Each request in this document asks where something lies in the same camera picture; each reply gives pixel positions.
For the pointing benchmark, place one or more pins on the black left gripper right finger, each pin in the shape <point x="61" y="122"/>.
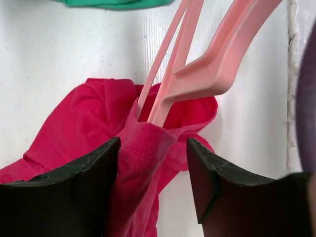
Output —
<point x="233" y="202"/>

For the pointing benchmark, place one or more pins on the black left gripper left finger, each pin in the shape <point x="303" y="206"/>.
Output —
<point x="70" y="201"/>

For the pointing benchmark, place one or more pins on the pink red t shirt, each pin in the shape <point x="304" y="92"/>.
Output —
<point x="149" y="157"/>

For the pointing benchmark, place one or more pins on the pink hanger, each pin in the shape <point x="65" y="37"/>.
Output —
<point x="214" y="72"/>

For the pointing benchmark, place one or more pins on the green tank top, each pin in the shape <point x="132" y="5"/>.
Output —
<point x="116" y="4"/>

